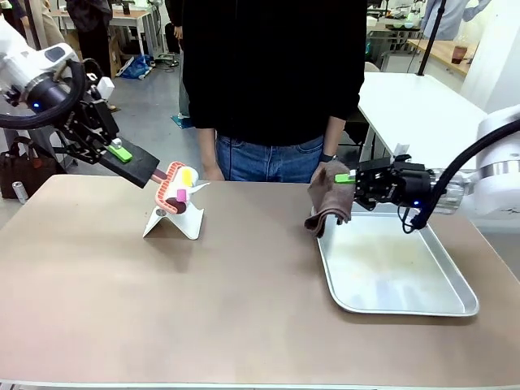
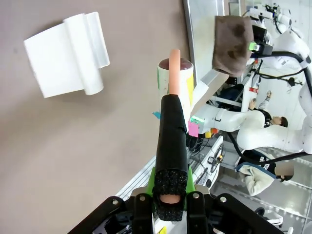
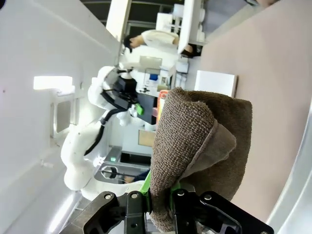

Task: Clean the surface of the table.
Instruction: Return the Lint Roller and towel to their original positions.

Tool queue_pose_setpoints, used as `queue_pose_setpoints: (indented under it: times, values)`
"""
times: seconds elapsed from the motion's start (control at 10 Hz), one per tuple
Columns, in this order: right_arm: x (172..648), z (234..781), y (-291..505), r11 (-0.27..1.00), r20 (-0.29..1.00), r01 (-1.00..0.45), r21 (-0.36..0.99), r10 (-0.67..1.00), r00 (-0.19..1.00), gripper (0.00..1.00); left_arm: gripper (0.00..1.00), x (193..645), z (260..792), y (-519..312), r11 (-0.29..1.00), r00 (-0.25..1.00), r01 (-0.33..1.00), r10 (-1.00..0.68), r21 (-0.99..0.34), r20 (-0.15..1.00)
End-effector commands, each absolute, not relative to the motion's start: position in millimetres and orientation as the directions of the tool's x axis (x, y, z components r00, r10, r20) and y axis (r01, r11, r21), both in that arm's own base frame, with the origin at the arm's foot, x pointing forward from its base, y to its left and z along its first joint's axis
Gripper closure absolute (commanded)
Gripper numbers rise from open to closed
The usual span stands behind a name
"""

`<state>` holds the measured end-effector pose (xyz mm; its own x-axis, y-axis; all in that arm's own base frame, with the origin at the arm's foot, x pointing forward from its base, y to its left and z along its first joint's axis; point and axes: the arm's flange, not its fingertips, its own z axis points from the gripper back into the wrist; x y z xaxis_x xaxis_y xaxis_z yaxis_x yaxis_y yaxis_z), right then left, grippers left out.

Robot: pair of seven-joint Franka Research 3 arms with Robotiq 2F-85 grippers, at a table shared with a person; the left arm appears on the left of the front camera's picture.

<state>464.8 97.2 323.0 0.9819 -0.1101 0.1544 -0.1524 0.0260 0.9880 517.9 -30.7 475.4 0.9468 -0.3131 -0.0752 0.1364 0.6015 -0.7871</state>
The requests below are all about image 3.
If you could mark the white plastic tray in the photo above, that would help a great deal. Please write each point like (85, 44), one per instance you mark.
(299, 170)

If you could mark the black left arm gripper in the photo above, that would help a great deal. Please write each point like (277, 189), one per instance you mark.
(124, 96)

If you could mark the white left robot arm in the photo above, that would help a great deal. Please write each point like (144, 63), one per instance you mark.
(80, 151)

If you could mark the brown cardboard board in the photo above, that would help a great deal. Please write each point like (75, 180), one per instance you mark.
(146, 137)

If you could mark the white partition wall panel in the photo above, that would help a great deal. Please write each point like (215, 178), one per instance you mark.
(190, 26)

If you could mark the person in white shirt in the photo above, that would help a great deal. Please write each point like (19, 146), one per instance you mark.
(158, 39)

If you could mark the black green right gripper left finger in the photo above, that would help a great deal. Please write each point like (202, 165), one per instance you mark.
(131, 209)

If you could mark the brown terry cleaning cloth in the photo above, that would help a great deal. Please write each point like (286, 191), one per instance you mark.
(185, 141)

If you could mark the white box on table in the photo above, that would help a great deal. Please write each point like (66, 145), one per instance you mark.
(215, 84)

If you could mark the large rectangular ceiling light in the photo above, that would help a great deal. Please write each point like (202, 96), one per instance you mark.
(52, 83)

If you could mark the ceiling air conditioner vent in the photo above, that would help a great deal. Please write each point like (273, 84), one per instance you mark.
(63, 119)

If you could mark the orange red basket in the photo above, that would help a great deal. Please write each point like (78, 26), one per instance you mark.
(162, 102)

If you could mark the white room pillar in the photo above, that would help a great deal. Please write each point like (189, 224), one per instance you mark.
(119, 19)

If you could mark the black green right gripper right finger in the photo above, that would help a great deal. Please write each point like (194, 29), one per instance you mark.
(185, 209)

